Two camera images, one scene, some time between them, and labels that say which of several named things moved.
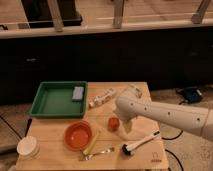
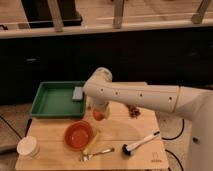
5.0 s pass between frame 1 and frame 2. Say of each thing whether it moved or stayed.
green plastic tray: stayed
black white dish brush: stayed
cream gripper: moved
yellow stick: stayed
